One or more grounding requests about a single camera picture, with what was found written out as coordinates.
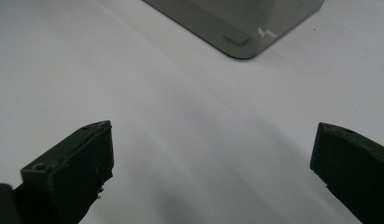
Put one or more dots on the grey translucent plastic box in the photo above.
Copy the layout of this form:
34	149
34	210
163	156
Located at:
230	21

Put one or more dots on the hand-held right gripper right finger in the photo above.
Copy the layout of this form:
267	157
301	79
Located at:
358	168

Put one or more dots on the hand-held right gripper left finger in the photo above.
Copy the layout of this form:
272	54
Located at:
68	180

